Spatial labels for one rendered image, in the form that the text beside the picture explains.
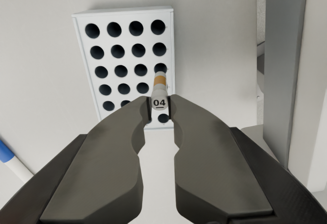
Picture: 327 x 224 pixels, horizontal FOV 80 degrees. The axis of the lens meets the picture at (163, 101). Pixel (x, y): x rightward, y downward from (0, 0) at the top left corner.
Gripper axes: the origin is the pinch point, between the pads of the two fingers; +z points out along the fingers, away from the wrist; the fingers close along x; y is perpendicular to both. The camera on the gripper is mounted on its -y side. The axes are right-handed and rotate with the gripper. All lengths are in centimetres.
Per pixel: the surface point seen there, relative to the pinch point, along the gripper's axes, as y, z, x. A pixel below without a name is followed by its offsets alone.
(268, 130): 4.3, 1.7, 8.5
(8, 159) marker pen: 13.4, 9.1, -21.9
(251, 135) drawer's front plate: 6.1, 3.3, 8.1
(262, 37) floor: 16, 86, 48
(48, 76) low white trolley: 2.0, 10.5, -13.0
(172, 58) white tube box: -0.5, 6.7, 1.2
